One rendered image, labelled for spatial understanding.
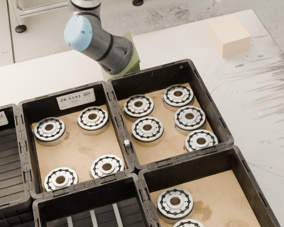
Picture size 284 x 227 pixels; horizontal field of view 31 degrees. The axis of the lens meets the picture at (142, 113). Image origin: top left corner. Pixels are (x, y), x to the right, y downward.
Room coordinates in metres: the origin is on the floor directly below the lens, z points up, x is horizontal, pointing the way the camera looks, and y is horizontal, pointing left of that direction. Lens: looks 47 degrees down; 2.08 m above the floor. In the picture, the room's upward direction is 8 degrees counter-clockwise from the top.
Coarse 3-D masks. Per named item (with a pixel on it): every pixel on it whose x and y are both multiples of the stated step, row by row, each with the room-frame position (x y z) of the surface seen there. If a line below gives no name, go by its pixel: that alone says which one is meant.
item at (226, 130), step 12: (180, 60) 1.29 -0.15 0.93; (144, 72) 1.26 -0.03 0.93; (108, 84) 1.22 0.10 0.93; (204, 84) 1.16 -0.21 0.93; (216, 108) 1.05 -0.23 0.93; (120, 120) 1.05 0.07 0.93; (228, 132) 0.95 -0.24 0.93; (132, 144) 0.95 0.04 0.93; (216, 144) 0.91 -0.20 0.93; (228, 144) 0.91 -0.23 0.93; (132, 156) 0.91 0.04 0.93; (180, 156) 0.88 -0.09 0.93; (144, 168) 0.86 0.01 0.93
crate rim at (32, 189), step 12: (96, 84) 1.23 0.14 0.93; (48, 96) 1.20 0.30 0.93; (108, 96) 1.18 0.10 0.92; (24, 120) 1.11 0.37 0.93; (24, 132) 1.06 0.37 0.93; (120, 132) 1.01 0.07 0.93; (24, 144) 1.01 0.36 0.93; (132, 168) 0.87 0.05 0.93; (96, 180) 0.84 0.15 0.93; (48, 192) 0.82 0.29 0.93
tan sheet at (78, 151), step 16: (80, 112) 1.21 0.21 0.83; (112, 128) 1.11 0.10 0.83; (64, 144) 1.07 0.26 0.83; (80, 144) 1.07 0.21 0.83; (96, 144) 1.06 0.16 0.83; (112, 144) 1.05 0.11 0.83; (48, 160) 1.02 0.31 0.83; (64, 160) 1.01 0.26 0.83; (80, 160) 1.00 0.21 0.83; (80, 176) 0.94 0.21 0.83
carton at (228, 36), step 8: (232, 16) 1.69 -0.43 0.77; (208, 24) 1.67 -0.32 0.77; (216, 24) 1.65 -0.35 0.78; (224, 24) 1.65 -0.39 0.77; (232, 24) 1.64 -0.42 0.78; (240, 24) 1.63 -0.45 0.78; (208, 32) 1.67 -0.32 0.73; (216, 32) 1.60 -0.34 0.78; (224, 32) 1.59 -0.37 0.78; (232, 32) 1.59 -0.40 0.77; (240, 32) 1.58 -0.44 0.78; (216, 40) 1.59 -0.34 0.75; (224, 40) 1.55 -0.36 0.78; (232, 40) 1.54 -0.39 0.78; (240, 40) 1.54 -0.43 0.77; (248, 40) 1.55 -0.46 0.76; (216, 48) 1.58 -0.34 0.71; (224, 48) 1.53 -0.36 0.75; (232, 48) 1.54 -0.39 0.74; (240, 48) 1.54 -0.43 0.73; (248, 48) 1.55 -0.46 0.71; (224, 56) 1.53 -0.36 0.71
